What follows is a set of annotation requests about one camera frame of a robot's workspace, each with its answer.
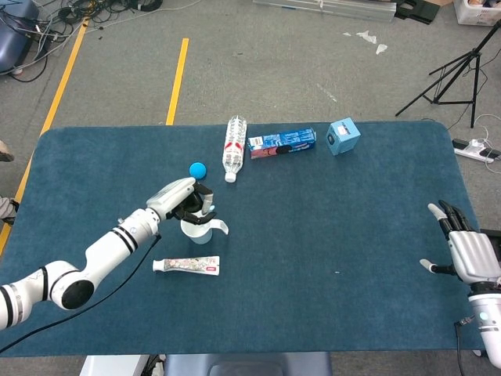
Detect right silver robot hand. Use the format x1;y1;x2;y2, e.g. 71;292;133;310
420;199;501;285

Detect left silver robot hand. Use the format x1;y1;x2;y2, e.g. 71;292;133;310
146;176;218;226

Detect pale blue cup with handle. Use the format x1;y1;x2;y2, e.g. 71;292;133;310
180;213;230;246

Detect floral white toothpaste tube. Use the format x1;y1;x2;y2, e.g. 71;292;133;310
152;255;221;277

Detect white robot base panel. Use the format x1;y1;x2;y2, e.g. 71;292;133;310
80;354;144;376

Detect blue foam ball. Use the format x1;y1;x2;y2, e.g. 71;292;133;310
189;161;208;181

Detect clear plastic water bottle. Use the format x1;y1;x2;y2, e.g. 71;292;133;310
222;114;248;183

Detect white power strip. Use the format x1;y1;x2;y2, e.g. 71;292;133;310
452;137;501;164

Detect blue pink cookie box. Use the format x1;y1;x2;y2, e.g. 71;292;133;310
247;127;318;160

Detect blue felt table cover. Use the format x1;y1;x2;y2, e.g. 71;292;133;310
0;120;496;357

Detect light blue cube box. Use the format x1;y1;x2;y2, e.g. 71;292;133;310
326;117;362;157

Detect grey blue robot torso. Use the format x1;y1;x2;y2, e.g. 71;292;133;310
163;351;333;376

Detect black tripod stand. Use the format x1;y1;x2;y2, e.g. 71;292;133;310
395;19;501;129

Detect dark blue machine base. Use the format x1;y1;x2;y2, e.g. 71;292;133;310
0;0;40;74

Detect white plastic basket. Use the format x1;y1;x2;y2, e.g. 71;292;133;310
453;0;501;27

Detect long aluminium profile stack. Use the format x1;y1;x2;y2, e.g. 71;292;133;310
252;0;397;24

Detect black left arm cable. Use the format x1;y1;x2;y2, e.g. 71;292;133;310
0;233;164;353

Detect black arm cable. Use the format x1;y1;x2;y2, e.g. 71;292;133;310
453;317;477;376
0;233;164;353

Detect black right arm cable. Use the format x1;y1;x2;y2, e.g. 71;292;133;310
453;317;477;376

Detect tangled black cable bundle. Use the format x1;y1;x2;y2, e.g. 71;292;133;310
0;0;164;83

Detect black plastic bracket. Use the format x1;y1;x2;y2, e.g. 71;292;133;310
394;0;442;25

